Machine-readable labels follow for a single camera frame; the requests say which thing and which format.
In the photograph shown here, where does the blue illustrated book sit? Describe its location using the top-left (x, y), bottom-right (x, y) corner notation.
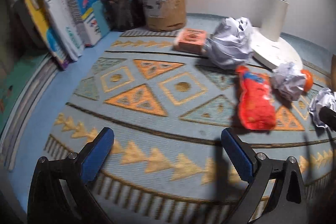
top-left (60, 0), bottom-right (114, 47)

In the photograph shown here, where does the brown cardboard pen holder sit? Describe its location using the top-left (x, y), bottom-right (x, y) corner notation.
top-left (139, 0), bottom-right (187, 32)

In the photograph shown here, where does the teal printed book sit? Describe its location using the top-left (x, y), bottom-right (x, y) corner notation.
top-left (0, 52), bottom-right (57, 140)

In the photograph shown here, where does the dark grey book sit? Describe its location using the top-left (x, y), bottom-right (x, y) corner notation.
top-left (10, 0), bottom-right (42, 50)

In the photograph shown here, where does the orange fruit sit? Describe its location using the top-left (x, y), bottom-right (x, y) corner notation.
top-left (301, 70), bottom-right (314, 93)

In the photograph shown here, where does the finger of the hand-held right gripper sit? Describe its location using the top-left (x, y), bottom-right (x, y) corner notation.
top-left (319, 106), bottom-right (336, 132)

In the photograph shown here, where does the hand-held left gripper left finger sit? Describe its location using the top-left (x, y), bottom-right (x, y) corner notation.
top-left (28, 127), bottom-right (115, 224)

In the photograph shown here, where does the white desk lamp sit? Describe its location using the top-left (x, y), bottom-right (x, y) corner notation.
top-left (252, 0), bottom-right (303, 71)

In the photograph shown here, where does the patterned blue orange mat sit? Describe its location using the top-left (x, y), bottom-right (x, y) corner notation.
top-left (8, 13), bottom-right (336, 224)

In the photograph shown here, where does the white paper workbook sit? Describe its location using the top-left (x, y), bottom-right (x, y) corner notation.
top-left (31, 0), bottom-right (86, 62)

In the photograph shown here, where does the orange eraser box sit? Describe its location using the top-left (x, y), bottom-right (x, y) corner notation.
top-left (174, 28), bottom-right (208, 54)

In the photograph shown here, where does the yellow purple book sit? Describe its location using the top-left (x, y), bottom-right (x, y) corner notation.
top-left (18, 0), bottom-right (70, 71)

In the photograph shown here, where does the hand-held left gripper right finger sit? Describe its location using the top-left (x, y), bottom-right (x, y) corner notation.
top-left (221, 127), bottom-right (307, 224)

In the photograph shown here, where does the white paper ball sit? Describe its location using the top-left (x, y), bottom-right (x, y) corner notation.
top-left (308, 88), bottom-right (336, 128)
top-left (205, 17), bottom-right (255, 70)
top-left (272, 62), bottom-right (307, 101)

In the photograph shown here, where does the black mesh pen holder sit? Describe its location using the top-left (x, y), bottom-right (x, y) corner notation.
top-left (101, 0), bottom-right (146, 32)

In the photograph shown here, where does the red snack packet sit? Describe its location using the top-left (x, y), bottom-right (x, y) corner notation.
top-left (235, 65), bottom-right (277, 131)

